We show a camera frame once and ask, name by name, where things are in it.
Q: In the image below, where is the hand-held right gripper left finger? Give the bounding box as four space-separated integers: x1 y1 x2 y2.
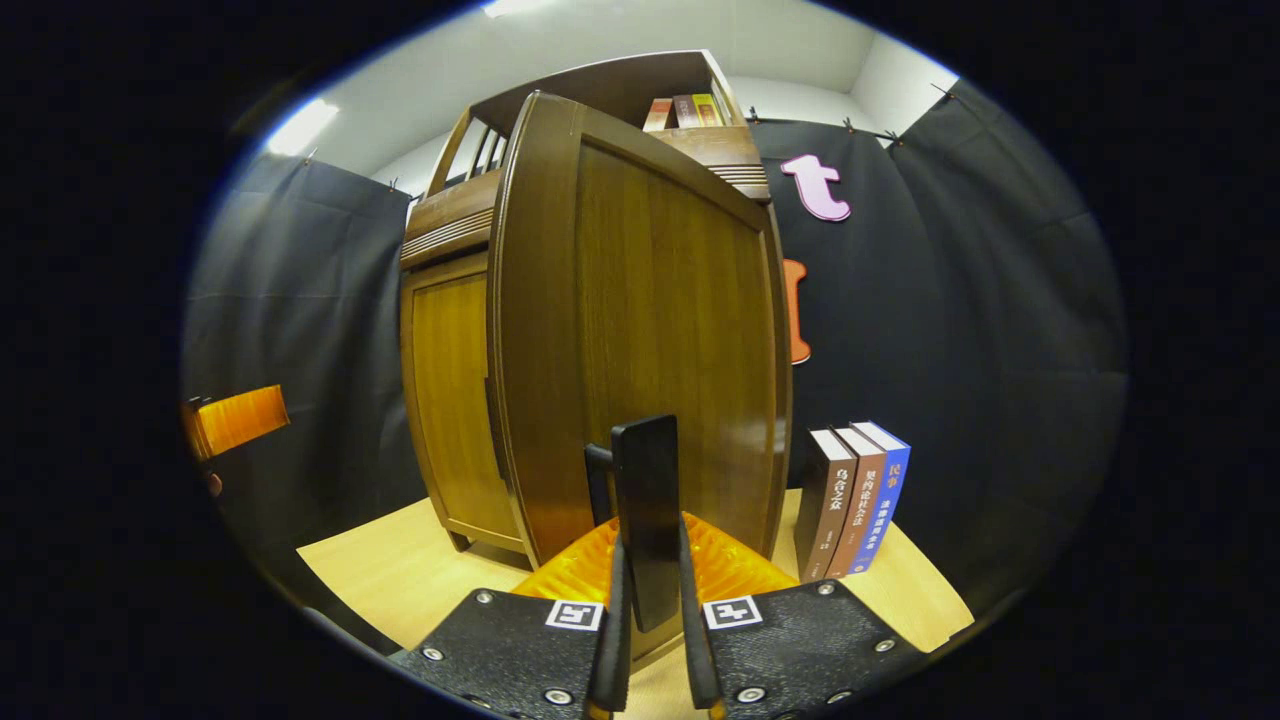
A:
388 514 634 720

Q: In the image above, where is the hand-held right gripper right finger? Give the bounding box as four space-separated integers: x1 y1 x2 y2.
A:
677 511 929 720

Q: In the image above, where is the black door handle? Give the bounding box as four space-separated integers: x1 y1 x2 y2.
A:
584 414 684 634

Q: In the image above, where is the wooden cabinet door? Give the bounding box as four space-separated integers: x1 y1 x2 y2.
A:
487 91 794 669
402 255 513 546

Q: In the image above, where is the wooden double-door shoe cabinet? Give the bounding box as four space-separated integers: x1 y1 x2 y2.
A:
400 50 774 573

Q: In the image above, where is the dark brown thick book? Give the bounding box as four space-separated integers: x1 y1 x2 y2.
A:
794 428 860 584

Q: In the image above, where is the reddish brown thick book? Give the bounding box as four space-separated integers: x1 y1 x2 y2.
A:
825 425 888 580

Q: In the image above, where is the black backdrop cloth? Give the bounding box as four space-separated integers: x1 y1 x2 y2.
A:
181 78 1132 656

